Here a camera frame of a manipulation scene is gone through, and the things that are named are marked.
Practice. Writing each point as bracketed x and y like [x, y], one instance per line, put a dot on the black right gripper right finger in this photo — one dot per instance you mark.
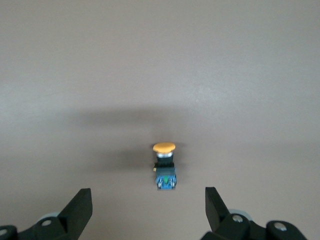
[217, 215]

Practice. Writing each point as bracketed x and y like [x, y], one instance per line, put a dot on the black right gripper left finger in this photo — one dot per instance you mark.
[75, 215]

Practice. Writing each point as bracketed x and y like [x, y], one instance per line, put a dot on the yellow mushroom push button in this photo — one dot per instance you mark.
[163, 147]

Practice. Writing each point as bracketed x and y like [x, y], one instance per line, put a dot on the brown table mat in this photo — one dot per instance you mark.
[160, 62]

